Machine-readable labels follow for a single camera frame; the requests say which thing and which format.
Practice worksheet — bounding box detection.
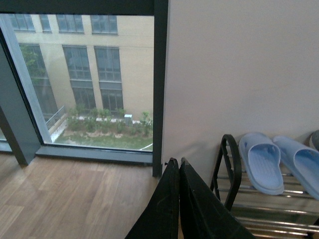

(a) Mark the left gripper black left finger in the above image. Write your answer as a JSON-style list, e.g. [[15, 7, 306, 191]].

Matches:
[[126, 158, 179, 239]]

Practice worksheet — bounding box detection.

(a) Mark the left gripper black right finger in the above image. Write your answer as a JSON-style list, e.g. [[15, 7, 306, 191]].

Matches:
[[179, 158, 255, 239]]

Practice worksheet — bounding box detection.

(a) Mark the light blue slide slipper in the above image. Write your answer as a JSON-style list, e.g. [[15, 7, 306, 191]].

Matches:
[[273, 135, 319, 200]]

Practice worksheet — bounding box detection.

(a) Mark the black metal shoe rack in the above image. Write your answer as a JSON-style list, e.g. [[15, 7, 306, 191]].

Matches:
[[210, 134, 319, 239]]

